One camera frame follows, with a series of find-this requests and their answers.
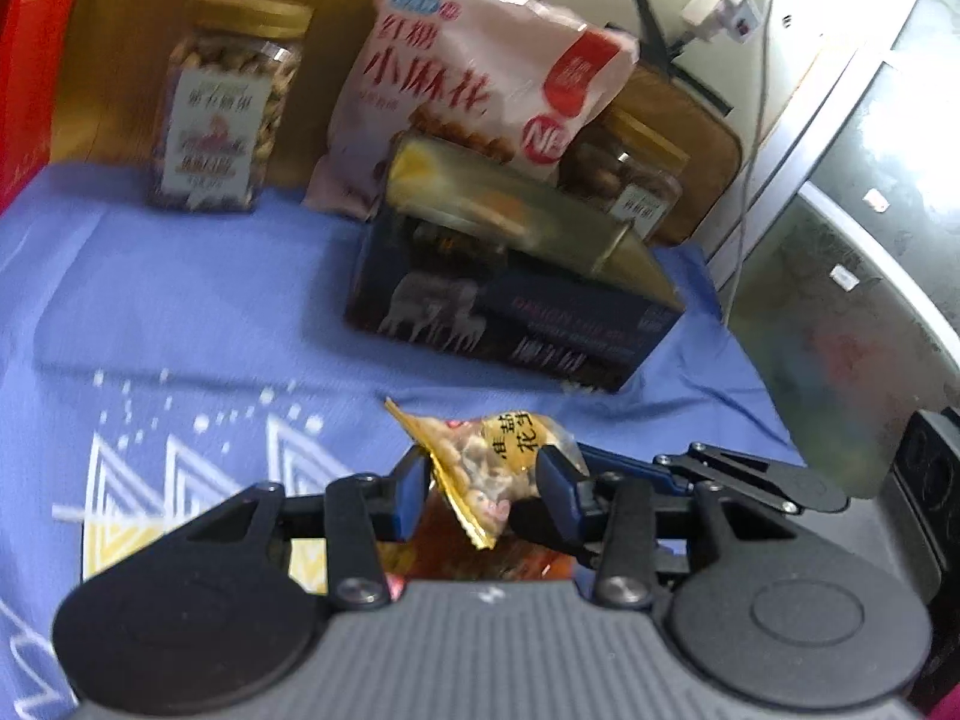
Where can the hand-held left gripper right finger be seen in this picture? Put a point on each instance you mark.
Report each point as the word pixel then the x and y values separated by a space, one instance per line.
pixel 561 495

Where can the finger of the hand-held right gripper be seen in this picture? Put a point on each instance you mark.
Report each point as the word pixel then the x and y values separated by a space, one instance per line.
pixel 540 529
pixel 765 484

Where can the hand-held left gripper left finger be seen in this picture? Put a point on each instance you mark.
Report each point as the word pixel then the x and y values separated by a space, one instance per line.
pixel 409 499

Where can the yellow peanut snack packet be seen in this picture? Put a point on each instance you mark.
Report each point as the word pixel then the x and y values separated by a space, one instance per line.
pixel 487 465

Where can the dark printed cardboard box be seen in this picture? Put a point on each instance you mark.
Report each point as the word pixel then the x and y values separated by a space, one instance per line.
pixel 517 315

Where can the orange snack packet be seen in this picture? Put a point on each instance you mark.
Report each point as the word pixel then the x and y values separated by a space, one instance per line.
pixel 450 551

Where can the blue printed blanket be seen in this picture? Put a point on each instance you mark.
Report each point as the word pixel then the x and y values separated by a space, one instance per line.
pixel 187 300

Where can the brown cushion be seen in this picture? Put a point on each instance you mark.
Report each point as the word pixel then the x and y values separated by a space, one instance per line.
pixel 697 165

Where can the pecan jar with gold lid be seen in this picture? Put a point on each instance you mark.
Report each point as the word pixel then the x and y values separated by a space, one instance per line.
pixel 637 172

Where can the cashew jar with gold lid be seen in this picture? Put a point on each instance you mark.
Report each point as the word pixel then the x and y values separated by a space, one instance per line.
pixel 225 112

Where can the pink snack bag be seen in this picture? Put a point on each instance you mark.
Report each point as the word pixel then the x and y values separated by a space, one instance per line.
pixel 465 67

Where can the black tape cross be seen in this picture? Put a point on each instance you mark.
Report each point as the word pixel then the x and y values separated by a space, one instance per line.
pixel 660 52

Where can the white plug adapter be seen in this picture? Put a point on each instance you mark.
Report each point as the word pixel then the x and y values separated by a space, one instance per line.
pixel 705 15

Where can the red gift box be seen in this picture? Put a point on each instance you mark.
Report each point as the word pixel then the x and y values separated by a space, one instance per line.
pixel 30 52

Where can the glass door with grey frame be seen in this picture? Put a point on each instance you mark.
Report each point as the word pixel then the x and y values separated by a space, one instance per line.
pixel 862 240

